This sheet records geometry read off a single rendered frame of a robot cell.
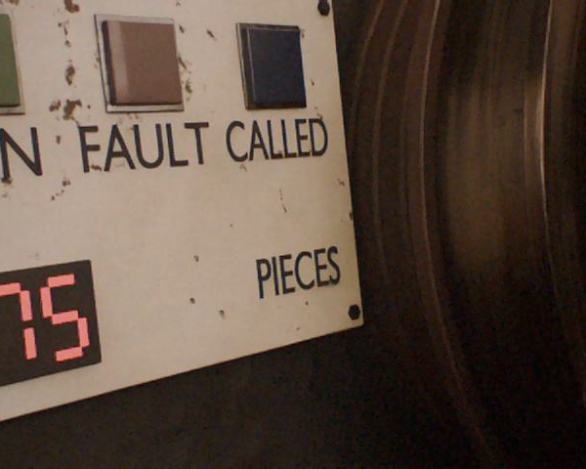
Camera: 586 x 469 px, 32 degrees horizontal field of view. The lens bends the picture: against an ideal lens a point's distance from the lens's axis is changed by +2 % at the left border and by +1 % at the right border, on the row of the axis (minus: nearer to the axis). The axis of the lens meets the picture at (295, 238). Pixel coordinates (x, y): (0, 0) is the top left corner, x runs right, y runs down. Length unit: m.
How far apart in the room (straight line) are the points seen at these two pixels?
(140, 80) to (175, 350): 0.12
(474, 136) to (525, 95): 0.04
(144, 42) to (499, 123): 0.16
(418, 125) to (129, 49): 0.14
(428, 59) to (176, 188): 0.14
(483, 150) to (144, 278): 0.17
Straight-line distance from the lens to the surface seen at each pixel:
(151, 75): 0.45
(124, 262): 0.44
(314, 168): 0.52
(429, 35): 0.50
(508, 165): 0.46
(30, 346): 0.41
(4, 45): 0.42
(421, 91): 0.49
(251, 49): 0.49
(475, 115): 0.48
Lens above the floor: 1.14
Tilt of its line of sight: 3 degrees down
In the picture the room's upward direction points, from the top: 6 degrees counter-clockwise
